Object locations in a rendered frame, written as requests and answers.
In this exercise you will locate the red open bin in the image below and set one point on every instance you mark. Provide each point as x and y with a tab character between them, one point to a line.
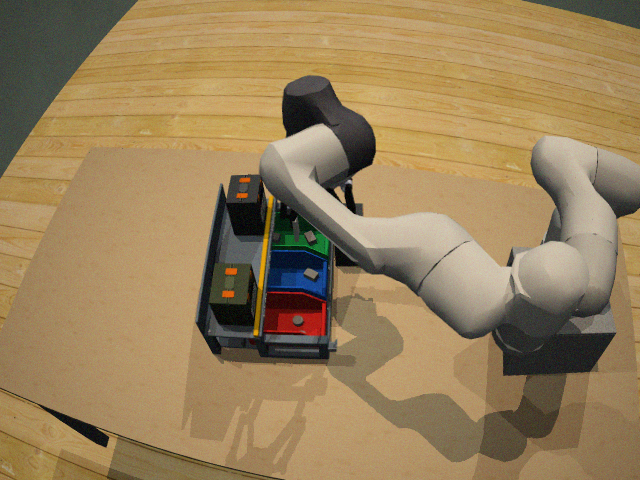
281	307

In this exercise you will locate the green open bin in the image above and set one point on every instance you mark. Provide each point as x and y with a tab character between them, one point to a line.
287	241

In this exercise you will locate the yellow flat bar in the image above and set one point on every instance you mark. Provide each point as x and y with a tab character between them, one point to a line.
262	268

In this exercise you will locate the dark grey metal shelf rack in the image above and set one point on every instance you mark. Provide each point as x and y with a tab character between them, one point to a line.
225	247

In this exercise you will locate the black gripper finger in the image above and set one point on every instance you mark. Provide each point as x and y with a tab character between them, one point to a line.
293	217
347	189

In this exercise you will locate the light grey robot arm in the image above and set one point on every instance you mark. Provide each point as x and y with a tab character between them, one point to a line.
436	257

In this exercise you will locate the blue bin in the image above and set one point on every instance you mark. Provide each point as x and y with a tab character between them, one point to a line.
287	268

